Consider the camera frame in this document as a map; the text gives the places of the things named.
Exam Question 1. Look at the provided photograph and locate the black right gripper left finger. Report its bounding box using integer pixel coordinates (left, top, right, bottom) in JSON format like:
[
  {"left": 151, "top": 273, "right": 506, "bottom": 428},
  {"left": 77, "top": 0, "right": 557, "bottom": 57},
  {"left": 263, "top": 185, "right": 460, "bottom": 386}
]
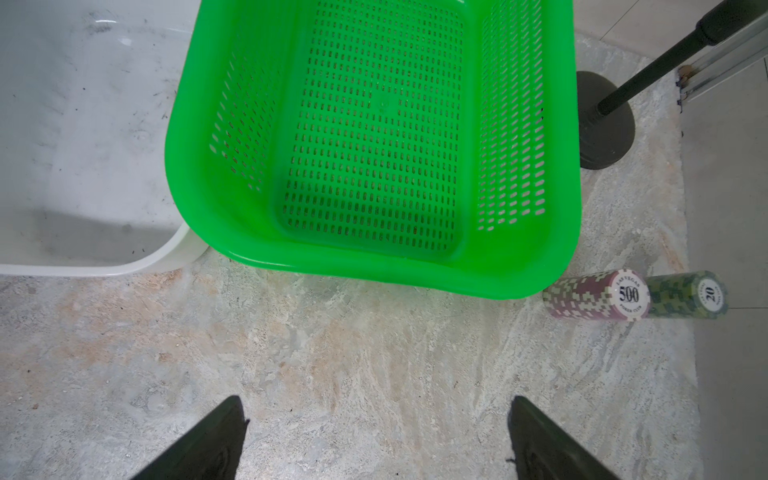
[{"left": 134, "top": 395, "right": 249, "bottom": 479}]

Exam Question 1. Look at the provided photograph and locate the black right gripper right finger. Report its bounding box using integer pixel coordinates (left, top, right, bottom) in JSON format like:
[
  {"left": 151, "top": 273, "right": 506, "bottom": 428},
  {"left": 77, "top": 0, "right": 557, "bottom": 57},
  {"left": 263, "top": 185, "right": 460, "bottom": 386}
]
[{"left": 507, "top": 396, "right": 619, "bottom": 480}]

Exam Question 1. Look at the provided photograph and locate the white plastic tub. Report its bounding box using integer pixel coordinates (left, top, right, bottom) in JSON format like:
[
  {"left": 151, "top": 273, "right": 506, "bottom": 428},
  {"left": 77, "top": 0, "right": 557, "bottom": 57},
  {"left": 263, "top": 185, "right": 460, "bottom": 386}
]
[{"left": 1, "top": 1, "right": 206, "bottom": 277}]

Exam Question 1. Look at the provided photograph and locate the green plastic basket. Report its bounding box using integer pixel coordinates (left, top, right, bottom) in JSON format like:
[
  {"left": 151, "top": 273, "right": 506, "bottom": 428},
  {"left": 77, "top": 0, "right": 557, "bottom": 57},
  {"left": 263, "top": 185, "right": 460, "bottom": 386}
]
[{"left": 165, "top": 0, "right": 581, "bottom": 300}]

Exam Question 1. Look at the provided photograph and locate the black stand with bulb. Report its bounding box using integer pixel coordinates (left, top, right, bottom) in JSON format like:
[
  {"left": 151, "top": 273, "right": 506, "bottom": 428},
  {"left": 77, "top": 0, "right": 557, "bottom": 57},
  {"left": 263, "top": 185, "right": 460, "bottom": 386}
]
[{"left": 577, "top": 0, "right": 767, "bottom": 170}]

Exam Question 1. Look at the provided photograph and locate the aluminium corner post right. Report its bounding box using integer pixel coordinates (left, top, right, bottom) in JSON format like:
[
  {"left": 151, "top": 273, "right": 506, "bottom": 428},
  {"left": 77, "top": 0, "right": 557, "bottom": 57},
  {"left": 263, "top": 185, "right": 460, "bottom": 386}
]
[{"left": 677, "top": 14, "right": 767, "bottom": 107}]

